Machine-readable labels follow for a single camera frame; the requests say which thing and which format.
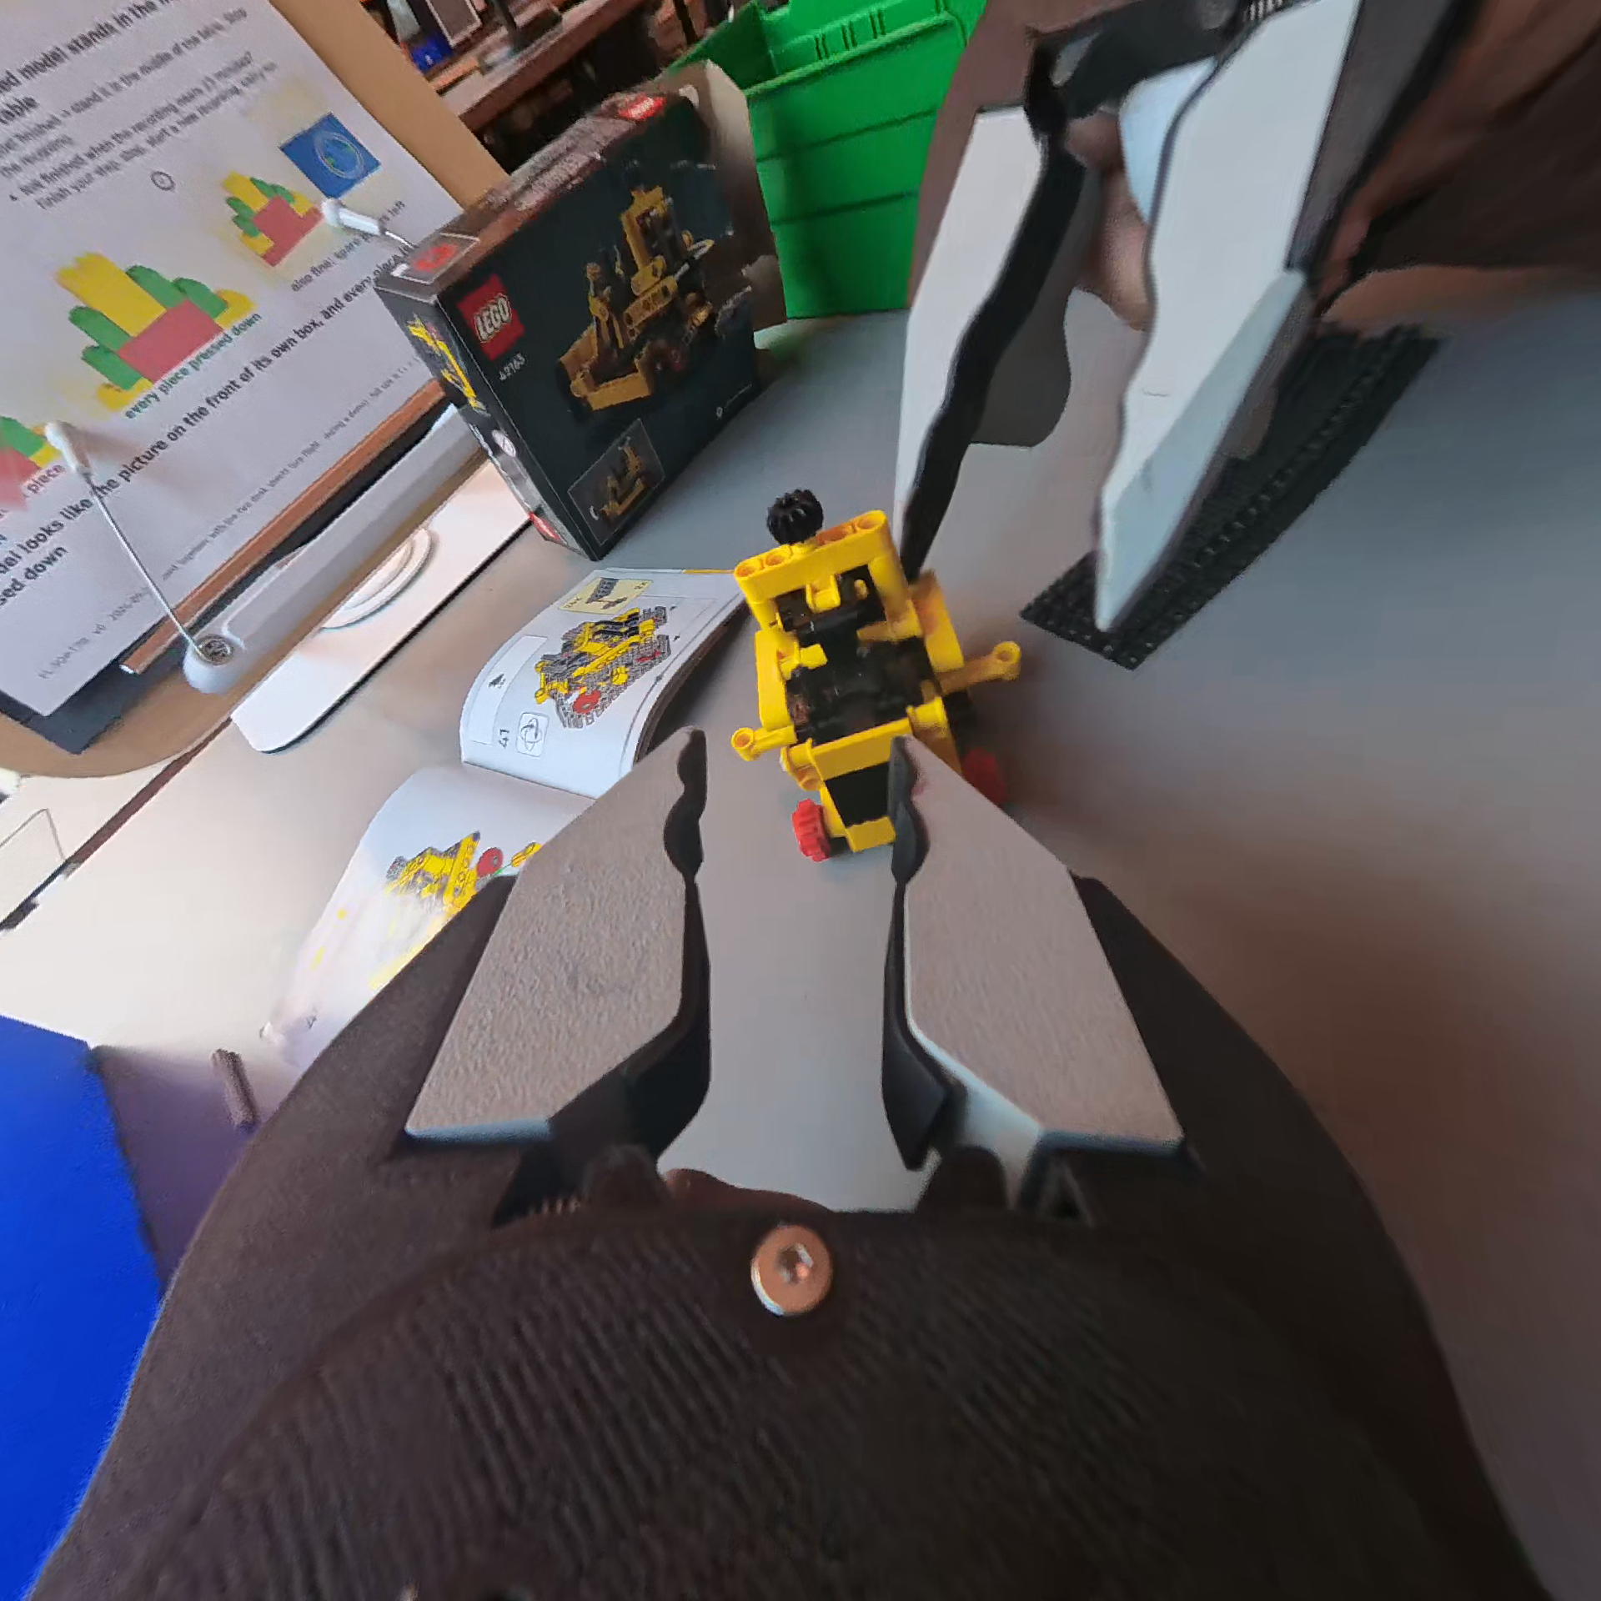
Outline background wooden table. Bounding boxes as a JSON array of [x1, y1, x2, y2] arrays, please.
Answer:
[[450, 0, 658, 134]]

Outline printed instruction sheet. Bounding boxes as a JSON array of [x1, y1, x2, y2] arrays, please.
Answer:
[[0, 0, 465, 718]]

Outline blue plastic bin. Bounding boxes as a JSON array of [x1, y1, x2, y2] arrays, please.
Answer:
[[0, 1013, 166, 1543]]

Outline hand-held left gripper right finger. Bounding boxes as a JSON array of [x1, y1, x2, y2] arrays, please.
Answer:
[[879, 736, 1185, 1181]]

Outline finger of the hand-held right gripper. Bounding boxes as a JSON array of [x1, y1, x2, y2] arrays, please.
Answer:
[[1094, 0, 1366, 634], [894, 51, 1090, 584]]

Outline green plastic bin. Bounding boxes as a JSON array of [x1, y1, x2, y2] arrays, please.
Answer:
[[668, 0, 990, 321]]

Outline dark cardboard lego box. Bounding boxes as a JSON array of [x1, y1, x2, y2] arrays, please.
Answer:
[[372, 87, 770, 561]]

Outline instruction sheet on stand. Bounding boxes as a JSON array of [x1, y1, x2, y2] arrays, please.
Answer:
[[0, 0, 508, 778]]

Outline black lego track strip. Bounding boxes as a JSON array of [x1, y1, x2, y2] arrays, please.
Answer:
[[1019, 326, 1441, 671]]

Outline lego instruction booklet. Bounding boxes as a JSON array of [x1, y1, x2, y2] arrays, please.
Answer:
[[262, 569, 752, 1066]]

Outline yellow lego bulldozer model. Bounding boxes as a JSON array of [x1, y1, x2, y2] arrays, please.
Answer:
[[730, 487, 1020, 866]]

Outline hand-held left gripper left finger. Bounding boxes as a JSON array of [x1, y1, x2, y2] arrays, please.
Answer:
[[402, 728, 715, 1166]]

